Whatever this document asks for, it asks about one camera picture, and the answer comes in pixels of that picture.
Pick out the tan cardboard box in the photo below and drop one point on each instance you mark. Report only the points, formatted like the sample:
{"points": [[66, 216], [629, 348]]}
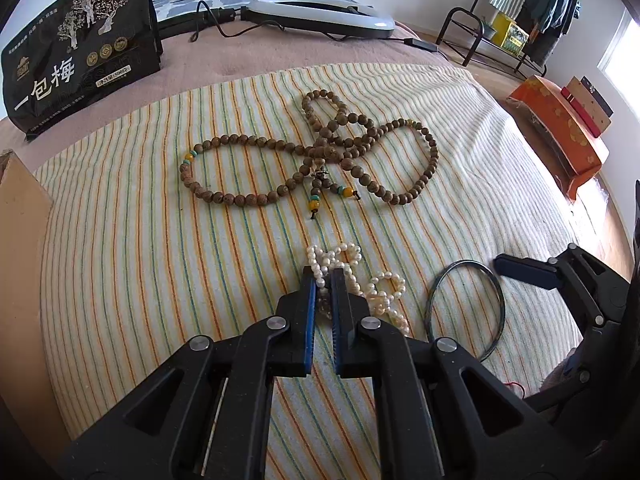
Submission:
{"points": [[587, 110]]}

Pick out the bright window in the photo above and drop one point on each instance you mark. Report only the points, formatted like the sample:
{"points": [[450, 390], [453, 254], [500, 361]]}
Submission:
{"points": [[617, 45]]}

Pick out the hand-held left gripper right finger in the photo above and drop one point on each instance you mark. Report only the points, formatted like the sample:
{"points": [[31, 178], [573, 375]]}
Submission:
{"points": [[337, 330]]}

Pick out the black snack bag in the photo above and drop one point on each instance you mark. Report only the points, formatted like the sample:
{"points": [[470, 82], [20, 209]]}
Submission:
{"points": [[75, 60]]}

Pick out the thin dark bangle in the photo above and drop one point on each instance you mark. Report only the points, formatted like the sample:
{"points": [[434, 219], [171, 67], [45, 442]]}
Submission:
{"points": [[427, 310]]}

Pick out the black metal clothes rack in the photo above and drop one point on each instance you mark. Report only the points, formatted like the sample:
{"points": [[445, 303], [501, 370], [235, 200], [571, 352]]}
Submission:
{"points": [[457, 25]]}

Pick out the yellow green box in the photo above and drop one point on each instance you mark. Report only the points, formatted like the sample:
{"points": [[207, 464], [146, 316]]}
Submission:
{"points": [[512, 35]]}

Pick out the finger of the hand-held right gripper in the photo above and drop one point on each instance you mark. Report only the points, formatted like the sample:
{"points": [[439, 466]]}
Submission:
{"points": [[525, 272]]}

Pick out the brown blanket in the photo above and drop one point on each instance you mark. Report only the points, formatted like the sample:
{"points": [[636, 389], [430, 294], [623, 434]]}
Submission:
{"points": [[250, 55]]}

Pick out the orange cloth covered bench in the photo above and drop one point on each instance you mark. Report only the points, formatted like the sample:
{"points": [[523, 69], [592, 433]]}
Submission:
{"points": [[560, 130]]}

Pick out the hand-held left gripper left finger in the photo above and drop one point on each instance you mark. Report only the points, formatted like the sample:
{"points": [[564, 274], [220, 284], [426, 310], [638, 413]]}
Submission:
{"points": [[311, 330]]}

